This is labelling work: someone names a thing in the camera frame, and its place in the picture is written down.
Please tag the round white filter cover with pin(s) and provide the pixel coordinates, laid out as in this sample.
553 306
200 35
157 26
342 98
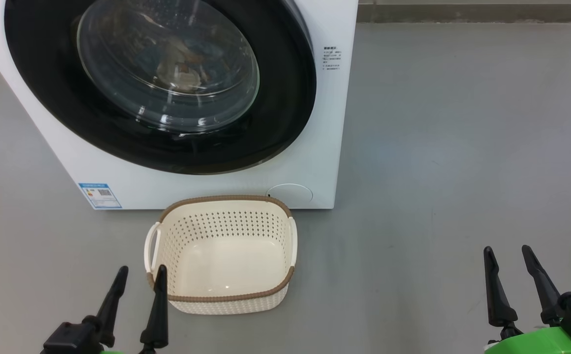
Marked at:
290 195

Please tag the cream cartoon print garment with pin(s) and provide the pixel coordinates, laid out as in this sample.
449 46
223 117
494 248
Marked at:
177 73

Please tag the black glass washing machine door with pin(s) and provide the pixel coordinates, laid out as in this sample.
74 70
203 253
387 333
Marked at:
285 98

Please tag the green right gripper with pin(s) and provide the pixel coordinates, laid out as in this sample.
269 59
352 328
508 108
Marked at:
541 344

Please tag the grey wall baseboard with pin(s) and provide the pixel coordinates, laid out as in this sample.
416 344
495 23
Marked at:
462 14

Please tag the blue cartoon print garment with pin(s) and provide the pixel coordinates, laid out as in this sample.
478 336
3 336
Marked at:
209 49

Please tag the cream perforated laundry basket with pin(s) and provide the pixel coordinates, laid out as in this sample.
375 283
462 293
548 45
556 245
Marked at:
226 265

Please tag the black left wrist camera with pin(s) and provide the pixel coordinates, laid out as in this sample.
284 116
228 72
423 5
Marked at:
69 337

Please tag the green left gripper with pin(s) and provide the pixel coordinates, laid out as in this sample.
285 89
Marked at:
111 351

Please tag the blue energy label sticker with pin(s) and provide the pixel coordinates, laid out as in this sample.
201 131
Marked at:
99 195

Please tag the white front-load washing machine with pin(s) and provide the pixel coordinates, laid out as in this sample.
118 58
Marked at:
325 147

